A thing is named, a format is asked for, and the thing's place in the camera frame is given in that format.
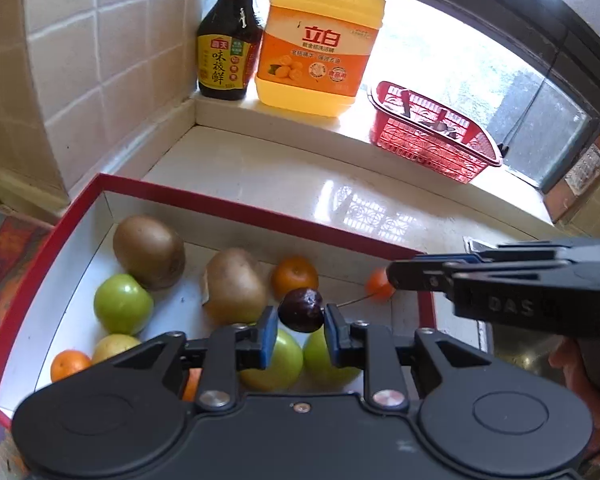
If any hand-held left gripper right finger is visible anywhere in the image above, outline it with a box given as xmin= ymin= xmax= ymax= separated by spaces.
xmin=325 ymin=304 xmax=496 ymax=411

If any yellow round fruit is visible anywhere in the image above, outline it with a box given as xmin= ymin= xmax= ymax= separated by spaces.
xmin=91 ymin=334 xmax=142 ymax=365

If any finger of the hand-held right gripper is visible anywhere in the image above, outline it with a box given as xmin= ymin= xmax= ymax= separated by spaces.
xmin=415 ymin=244 xmax=573 ymax=267
xmin=386 ymin=259 xmax=556 ymax=292

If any orange mandarin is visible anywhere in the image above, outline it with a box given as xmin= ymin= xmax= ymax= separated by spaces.
xmin=50 ymin=350 xmax=92 ymax=383
xmin=181 ymin=367 xmax=203 ymax=403
xmin=271 ymin=256 xmax=319 ymax=303

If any red plastic basket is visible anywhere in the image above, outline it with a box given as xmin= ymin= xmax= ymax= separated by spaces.
xmin=368 ymin=80 xmax=503 ymax=184

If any dark soy sauce bottle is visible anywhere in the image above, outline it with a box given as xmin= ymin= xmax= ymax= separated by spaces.
xmin=196 ymin=0 xmax=264 ymax=102

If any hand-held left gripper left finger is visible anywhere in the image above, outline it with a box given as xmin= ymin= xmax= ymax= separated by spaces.
xmin=107 ymin=306 xmax=279 ymax=413

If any black cable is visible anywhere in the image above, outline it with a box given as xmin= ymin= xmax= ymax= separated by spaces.
xmin=499 ymin=77 xmax=537 ymax=157

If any yellow detergent jug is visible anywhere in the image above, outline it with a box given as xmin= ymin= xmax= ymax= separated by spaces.
xmin=255 ymin=0 xmax=397 ymax=118

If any green apple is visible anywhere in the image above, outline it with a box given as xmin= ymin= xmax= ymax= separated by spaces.
xmin=93 ymin=273 xmax=155 ymax=337
xmin=302 ymin=330 xmax=363 ymax=383
xmin=237 ymin=327 xmax=304 ymax=392

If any red-rimmed white box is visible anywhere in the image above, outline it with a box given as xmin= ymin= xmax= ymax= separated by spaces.
xmin=0 ymin=173 xmax=437 ymax=428

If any dark window frame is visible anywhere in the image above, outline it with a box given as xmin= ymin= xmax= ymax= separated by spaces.
xmin=395 ymin=0 xmax=600 ymax=196

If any person's right hand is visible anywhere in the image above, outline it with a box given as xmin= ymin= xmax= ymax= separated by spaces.
xmin=549 ymin=337 xmax=600 ymax=466

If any small orange kumquat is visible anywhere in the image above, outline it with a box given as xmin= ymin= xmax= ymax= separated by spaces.
xmin=366 ymin=267 xmax=396 ymax=301

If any colourful printed box lid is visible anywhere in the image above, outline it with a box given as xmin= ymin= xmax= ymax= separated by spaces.
xmin=0 ymin=205 xmax=56 ymax=480

